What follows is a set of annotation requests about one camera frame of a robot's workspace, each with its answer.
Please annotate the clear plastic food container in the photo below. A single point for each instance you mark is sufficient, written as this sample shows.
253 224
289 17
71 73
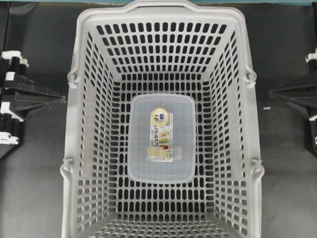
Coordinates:
162 139

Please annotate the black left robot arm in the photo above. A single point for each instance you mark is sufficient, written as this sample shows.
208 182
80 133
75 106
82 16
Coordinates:
18 96

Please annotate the grey plastic shopping basket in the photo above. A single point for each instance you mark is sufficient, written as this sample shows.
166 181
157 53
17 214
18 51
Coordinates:
173 47

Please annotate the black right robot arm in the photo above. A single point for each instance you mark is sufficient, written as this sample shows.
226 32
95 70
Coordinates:
301 95

